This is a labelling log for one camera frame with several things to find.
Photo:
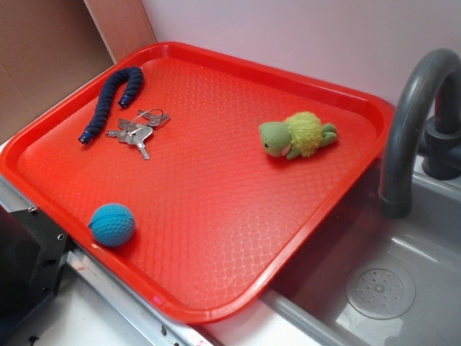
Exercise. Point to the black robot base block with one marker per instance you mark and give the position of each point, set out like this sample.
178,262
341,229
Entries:
33,247

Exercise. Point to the red plastic tray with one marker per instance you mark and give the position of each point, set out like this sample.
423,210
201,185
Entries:
216,217

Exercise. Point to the green plush turtle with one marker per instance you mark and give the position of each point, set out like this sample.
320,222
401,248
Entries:
301,134

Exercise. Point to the silver key bunch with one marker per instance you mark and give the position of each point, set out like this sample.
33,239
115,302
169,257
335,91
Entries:
136,131

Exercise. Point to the blue dimpled ball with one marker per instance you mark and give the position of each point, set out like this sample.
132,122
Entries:
112,225

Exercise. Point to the grey plastic sink basin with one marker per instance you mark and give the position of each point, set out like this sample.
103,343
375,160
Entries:
364,279

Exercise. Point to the grey toy faucet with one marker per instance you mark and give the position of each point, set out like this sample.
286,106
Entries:
426,122

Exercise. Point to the brown cardboard panel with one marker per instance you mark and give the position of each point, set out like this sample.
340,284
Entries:
49,49

